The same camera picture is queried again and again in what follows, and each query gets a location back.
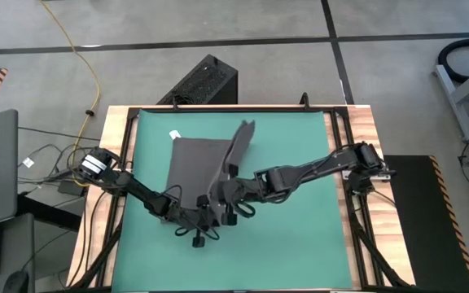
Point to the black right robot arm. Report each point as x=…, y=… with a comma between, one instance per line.
x=299, y=171

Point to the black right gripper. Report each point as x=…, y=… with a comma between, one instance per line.
x=246, y=193

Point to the black computer mouse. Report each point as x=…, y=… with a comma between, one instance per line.
x=15, y=282

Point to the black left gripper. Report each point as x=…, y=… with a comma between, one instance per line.
x=185, y=217

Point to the grey metal stand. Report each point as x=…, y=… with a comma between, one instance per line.
x=454, y=101

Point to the black power adapter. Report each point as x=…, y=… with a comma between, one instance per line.
x=71, y=187

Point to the grey desk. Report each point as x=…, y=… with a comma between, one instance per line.
x=18, y=244

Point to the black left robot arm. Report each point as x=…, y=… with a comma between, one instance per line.
x=137, y=190

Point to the black computer tower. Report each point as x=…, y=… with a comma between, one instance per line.
x=202, y=81

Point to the green table mat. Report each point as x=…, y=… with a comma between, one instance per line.
x=259, y=252

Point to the black metal table frame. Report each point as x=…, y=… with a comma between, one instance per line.
x=259, y=110

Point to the grey woven towel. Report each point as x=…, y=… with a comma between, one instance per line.
x=194, y=163

